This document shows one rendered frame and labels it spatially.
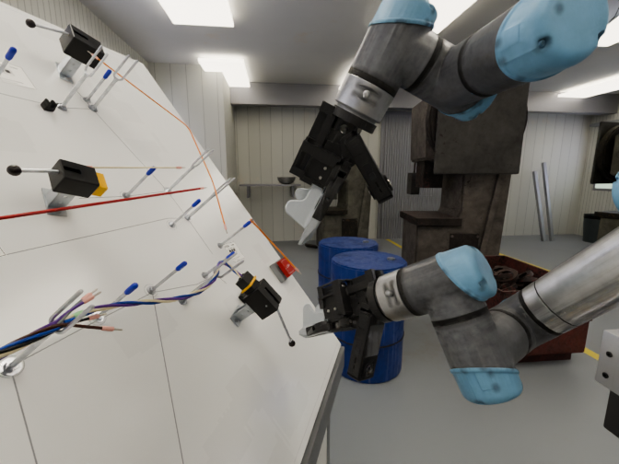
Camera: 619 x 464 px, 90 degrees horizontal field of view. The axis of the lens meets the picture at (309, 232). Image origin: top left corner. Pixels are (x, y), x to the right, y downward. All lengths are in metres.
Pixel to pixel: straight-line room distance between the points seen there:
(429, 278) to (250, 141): 6.13
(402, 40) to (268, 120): 6.08
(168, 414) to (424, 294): 0.37
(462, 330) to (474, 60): 0.32
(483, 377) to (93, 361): 0.47
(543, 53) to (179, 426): 0.57
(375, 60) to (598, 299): 0.40
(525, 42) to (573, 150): 8.90
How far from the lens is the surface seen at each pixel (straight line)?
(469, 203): 4.08
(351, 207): 5.62
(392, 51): 0.47
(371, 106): 0.46
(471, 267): 0.44
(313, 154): 0.47
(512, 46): 0.39
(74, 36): 0.79
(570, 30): 0.39
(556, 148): 8.97
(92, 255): 0.55
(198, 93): 5.36
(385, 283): 0.49
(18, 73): 0.77
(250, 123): 6.51
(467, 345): 0.46
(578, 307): 0.53
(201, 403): 0.54
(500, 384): 0.47
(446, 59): 0.48
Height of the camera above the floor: 1.36
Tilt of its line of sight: 10 degrees down
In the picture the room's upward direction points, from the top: straight up
